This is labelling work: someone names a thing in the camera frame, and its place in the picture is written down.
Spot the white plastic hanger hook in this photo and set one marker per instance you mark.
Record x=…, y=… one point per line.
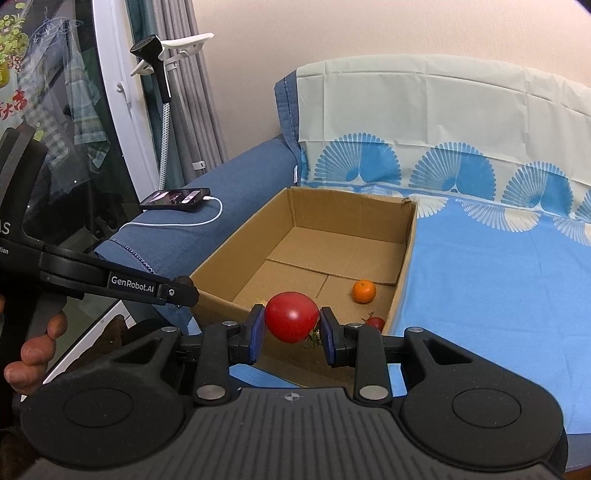
x=184, y=46

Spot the red cherry tomato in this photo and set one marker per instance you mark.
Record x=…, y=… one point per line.
x=376, y=324
x=291, y=318

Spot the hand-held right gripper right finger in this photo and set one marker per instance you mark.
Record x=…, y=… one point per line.
x=328, y=339

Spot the blue fabric sofa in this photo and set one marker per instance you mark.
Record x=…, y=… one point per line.
x=240, y=184

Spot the garment steamer on stand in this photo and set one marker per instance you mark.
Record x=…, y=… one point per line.
x=194, y=115

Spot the red paper window decoration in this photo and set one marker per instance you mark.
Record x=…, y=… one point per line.
x=14, y=106

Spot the black garment steamer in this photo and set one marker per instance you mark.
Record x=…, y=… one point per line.
x=159, y=69

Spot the small orange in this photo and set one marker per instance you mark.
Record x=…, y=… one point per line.
x=364, y=291

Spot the white framed glass door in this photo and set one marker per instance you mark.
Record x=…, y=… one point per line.
x=131, y=129

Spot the brown cardboard box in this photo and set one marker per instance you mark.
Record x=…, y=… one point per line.
x=351, y=249

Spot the black smartphone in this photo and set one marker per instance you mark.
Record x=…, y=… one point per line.
x=175, y=198

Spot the hanging plaid shirt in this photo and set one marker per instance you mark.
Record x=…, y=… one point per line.
x=87, y=115

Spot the fan-print blue sheet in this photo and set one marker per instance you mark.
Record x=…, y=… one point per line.
x=485, y=300

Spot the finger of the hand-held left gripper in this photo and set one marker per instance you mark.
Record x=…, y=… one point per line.
x=134, y=286

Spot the person's left hand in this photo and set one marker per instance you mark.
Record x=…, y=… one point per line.
x=32, y=369

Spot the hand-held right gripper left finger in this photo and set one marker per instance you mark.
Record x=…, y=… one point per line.
x=256, y=337

